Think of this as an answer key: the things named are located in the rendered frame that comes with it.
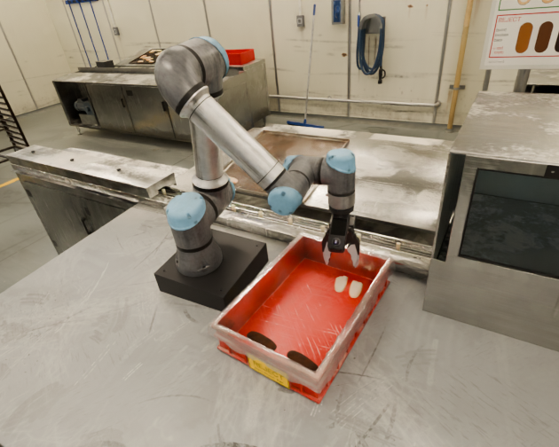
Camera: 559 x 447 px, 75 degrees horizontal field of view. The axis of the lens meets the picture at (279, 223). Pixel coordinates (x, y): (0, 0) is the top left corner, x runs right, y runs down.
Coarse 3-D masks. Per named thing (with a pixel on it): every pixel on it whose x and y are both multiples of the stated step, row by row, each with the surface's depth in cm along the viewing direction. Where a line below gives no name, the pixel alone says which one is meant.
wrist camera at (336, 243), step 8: (336, 216) 102; (344, 216) 101; (336, 224) 101; (344, 224) 100; (336, 232) 100; (344, 232) 99; (328, 240) 99; (336, 240) 98; (344, 240) 98; (328, 248) 98; (336, 248) 97; (344, 248) 99
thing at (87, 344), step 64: (64, 256) 145; (128, 256) 141; (0, 320) 118; (64, 320) 115; (128, 320) 112; (192, 320) 110; (384, 320) 103; (448, 320) 101; (0, 384) 97; (64, 384) 95; (128, 384) 94; (192, 384) 92; (256, 384) 90; (384, 384) 87; (448, 384) 86; (512, 384) 84
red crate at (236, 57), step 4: (228, 52) 491; (232, 52) 488; (236, 52) 486; (240, 52) 483; (244, 52) 454; (248, 52) 463; (252, 52) 470; (228, 56) 455; (232, 56) 453; (236, 56) 451; (240, 56) 449; (244, 56) 456; (248, 56) 465; (252, 56) 472; (232, 60) 456; (236, 60) 454; (240, 60) 451; (244, 60) 458; (248, 60) 466; (252, 60) 474; (232, 64) 458; (236, 64) 456; (240, 64) 454
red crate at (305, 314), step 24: (312, 264) 126; (288, 288) 117; (312, 288) 116; (384, 288) 112; (264, 312) 110; (288, 312) 109; (312, 312) 108; (336, 312) 107; (288, 336) 101; (312, 336) 101; (336, 336) 100; (240, 360) 95; (312, 360) 94
